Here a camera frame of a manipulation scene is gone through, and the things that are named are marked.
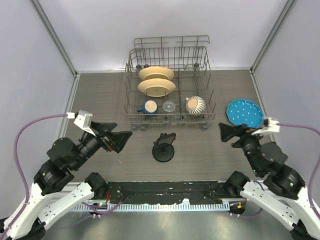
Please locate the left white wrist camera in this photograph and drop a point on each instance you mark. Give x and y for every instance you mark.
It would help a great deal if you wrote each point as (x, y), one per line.
(83, 120)

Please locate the front beige plate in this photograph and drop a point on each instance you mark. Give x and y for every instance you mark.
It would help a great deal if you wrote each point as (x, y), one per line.
(156, 87)

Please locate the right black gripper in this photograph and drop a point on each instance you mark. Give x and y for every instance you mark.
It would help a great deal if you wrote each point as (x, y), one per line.
(227, 131)

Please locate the black phone stand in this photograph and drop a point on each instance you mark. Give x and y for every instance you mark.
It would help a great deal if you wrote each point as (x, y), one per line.
(163, 153)

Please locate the clear glass cup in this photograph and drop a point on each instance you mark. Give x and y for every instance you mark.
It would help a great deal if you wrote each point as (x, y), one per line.
(168, 107)

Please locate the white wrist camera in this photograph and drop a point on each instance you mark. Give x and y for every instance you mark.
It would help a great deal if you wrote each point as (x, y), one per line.
(269, 126)
(83, 120)

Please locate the blue dotted plate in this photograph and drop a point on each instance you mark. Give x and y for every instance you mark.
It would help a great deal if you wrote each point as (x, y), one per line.
(244, 111)

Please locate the perforated cable tray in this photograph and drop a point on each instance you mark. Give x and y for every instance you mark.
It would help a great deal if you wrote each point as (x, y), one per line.
(185, 206)

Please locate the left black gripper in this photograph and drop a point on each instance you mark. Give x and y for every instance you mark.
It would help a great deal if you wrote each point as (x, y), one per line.
(118, 139)

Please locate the beige plate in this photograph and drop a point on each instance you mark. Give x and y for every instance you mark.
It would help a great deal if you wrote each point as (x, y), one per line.
(156, 72)
(156, 87)

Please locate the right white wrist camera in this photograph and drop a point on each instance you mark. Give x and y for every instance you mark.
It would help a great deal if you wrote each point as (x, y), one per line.
(269, 126)

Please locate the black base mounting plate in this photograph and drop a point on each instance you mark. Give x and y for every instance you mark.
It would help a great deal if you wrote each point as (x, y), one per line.
(171, 192)

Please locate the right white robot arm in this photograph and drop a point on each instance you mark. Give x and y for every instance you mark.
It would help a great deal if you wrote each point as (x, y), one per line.
(287, 197)

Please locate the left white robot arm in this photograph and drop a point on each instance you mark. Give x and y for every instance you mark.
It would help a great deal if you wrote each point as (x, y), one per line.
(35, 215)

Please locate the blue mug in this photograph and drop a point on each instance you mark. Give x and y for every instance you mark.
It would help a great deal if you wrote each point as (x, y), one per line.
(149, 107)

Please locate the rear beige plate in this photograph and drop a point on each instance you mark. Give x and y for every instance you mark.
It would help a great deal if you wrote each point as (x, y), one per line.
(156, 72)

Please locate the grey wire dish rack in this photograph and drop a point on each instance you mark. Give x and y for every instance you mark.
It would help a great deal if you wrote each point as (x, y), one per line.
(188, 57)

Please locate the black smartphone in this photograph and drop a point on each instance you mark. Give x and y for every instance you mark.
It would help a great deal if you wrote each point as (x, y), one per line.
(165, 138)

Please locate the striped ceramic bowl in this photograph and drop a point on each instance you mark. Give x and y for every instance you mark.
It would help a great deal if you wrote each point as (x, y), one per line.
(195, 105)

